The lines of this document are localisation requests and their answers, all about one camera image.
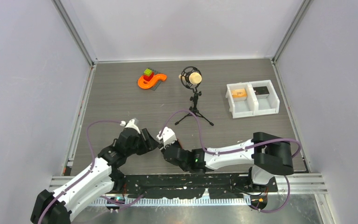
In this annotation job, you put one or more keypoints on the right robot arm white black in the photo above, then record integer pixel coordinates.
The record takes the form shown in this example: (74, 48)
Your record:
(267, 154)

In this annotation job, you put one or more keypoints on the red toy block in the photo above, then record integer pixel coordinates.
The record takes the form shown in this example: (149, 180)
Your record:
(147, 79)

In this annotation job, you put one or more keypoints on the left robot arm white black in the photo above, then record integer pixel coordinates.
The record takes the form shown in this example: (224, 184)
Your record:
(63, 205)

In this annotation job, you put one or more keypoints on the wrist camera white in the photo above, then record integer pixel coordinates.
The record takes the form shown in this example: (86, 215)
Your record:
(130, 127)
(166, 136)

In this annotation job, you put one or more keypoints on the orange card in box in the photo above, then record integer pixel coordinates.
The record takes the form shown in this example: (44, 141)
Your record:
(239, 94)

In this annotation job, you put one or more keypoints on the grey toy base plate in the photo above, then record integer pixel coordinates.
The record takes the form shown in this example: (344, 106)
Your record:
(158, 83)

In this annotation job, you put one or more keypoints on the aluminium front rail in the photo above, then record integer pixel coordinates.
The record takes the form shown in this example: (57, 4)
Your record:
(300, 184)

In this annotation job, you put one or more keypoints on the orange curved plastic piece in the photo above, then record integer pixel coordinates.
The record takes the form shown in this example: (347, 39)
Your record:
(145, 84)

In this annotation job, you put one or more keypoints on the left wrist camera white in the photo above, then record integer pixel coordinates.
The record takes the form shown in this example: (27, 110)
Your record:
(130, 127)

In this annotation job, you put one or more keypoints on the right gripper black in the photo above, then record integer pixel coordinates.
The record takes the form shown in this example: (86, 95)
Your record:
(176, 143)

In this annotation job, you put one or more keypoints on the black card in box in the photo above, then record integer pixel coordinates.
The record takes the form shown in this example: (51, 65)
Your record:
(261, 91)

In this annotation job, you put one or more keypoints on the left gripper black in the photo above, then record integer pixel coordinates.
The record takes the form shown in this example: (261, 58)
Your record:
(148, 144)

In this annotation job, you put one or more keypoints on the white two-compartment box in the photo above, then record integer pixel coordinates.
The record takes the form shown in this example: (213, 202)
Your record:
(252, 106)

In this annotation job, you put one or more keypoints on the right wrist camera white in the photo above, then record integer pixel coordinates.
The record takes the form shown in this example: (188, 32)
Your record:
(166, 136)

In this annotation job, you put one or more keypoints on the beige microphone in shock mount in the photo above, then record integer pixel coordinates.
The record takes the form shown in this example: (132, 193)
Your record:
(191, 78)

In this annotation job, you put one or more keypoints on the green toy block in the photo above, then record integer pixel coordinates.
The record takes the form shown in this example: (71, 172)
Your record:
(148, 72)

